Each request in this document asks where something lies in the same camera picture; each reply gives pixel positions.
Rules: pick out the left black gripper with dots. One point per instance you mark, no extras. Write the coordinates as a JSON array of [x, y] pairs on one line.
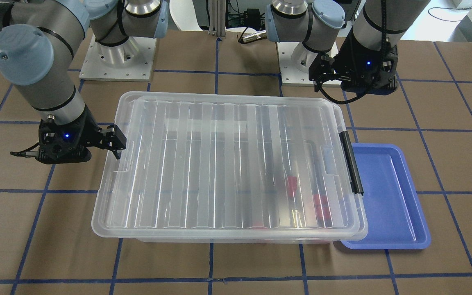
[[346, 57]]

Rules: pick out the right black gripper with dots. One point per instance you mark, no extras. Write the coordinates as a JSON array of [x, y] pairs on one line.
[[89, 130]]

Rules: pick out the clear plastic box lid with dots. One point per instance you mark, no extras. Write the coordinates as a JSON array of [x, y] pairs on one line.
[[216, 166]]

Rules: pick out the red block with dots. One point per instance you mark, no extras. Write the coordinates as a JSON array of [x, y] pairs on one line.
[[292, 186], [322, 209]]

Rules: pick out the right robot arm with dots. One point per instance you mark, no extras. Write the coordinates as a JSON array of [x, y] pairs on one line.
[[38, 42]]

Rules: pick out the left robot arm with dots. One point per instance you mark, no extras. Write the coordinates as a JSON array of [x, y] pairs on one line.
[[320, 43]]

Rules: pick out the clear plastic storage box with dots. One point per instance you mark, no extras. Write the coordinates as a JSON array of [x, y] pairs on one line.
[[232, 240]]

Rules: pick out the blue plastic tray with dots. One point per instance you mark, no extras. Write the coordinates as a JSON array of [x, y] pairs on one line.
[[395, 217]]

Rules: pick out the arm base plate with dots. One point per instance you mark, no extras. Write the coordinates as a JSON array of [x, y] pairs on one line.
[[131, 61], [294, 62]]

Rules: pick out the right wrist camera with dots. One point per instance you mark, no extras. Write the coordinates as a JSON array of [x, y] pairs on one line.
[[54, 147]]

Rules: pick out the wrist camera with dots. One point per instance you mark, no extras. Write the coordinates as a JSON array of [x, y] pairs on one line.
[[54, 147], [381, 76]]

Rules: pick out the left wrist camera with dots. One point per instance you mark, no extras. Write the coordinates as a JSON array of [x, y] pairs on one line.
[[381, 76]]

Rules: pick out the black box latch handle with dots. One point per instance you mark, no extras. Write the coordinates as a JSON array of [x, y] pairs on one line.
[[352, 168]]

